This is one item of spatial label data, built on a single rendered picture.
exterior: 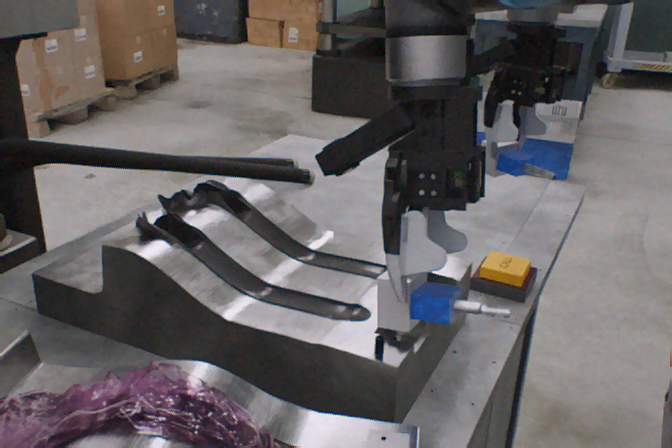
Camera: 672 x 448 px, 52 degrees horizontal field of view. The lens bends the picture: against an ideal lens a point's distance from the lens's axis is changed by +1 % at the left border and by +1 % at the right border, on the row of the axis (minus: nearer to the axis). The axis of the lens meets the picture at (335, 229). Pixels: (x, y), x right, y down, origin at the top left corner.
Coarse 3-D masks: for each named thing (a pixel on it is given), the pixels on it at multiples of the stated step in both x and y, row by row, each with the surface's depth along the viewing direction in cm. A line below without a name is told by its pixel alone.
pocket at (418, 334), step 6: (420, 324) 75; (426, 324) 74; (378, 330) 73; (384, 330) 75; (390, 330) 77; (414, 330) 75; (420, 330) 75; (426, 330) 74; (384, 336) 75; (390, 336) 76; (396, 336) 76; (402, 336) 76; (408, 336) 76; (414, 336) 76; (420, 336) 75; (426, 336) 74; (414, 342) 75; (420, 342) 73; (414, 354) 71
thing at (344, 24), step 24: (336, 0) 468; (336, 24) 470; (360, 24) 475; (384, 24) 479; (336, 48) 485; (360, 48) 513; (384, 48) 501; (312, 72) 486; (336, 72) 478; (360, 72) 471; (384, 72) 464; (312, 96) 492; (336, 96) 484; (360, 96) 477; (384, 96) 471
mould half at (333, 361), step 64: (256, 192) 96; (64, 256) 92; (128, 256) 78; (192, 256) 80; (256, 256) 85; (384, 256) 89; (448, 256) 89; (64, 320) 88; (128, 320) 82; (192, 320) 77; (256, 320) 74; (320, 320) 74; (256, 384) 76; (320, 384) 72; (384, 384) 68
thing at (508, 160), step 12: (504, 144) 111; (516, 144) 113; (504, 156) 110; (516, 156) 110; (528, 156) 110; (480, 168) 114; (492, 168) 112; (504, 168) 110; (516, 168) 108; (528, 168) 109; (540, 168) 107; (552, 180) 106
